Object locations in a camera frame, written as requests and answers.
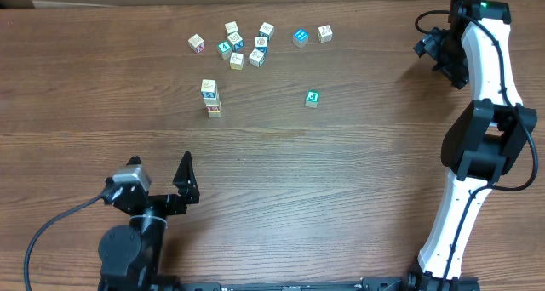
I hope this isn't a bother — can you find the number 3 wooden block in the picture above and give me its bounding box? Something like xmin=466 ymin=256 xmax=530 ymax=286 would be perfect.
xmin=204 ymin=98 xmax=221 ymax=106

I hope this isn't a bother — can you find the blue sided wooden block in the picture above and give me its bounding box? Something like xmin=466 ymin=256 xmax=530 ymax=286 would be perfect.
xmin=200 ymin=79 xmax=217 ymax=99

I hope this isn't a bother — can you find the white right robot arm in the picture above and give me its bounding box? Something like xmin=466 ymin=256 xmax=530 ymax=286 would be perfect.
xmin=402 ymin=0 xmax=538 ymax=290

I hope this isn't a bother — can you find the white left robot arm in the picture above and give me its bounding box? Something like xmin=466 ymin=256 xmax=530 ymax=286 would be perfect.
xmin=98 ymin=151 xmax=200 ymax=290

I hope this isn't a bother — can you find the letter K wooden block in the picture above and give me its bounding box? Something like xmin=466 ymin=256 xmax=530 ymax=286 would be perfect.
xmin=318 ymin=25 xmax=333 ymax=43

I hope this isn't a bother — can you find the red X wooden block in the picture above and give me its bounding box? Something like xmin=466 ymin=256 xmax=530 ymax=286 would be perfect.
xmin=188 ymin=34 xmax=205 ymax=54

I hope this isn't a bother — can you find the green 4 wooden block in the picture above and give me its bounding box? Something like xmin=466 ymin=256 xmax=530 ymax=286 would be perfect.
xmin=217 ymin=40 xmax=232 ymax=60

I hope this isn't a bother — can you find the green letter wooden block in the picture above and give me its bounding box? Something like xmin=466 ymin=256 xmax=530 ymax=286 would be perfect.
xmin=305 ymin=90 xmax=320 ymax=108

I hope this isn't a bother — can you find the blue top wooden block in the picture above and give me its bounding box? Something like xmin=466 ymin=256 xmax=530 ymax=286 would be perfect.
xmin=293 ymin=29 xmax=309 ymax=48

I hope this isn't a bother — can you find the blue X wooden block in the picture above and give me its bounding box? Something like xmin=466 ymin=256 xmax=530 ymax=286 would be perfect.
xmin=227 ymin=32 xmax=244 ymax=52

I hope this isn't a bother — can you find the blue framed wooden block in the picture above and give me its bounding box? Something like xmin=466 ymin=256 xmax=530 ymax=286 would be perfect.
xmin=255 ymin=37 xmax=268 ymax=54

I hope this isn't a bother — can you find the plain top wooden block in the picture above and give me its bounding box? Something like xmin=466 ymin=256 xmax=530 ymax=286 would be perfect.
xmin=225 ymin=21 xmax=238 ymax=36

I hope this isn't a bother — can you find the teal edged wooden block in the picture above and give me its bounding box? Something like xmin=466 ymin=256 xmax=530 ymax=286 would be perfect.
xmin=259 ymin=22 xmax=275 ymax=41

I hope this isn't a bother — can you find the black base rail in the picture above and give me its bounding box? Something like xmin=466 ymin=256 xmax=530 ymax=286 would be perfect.
xmin=101 ymin=276 xmax=481 ymax=291

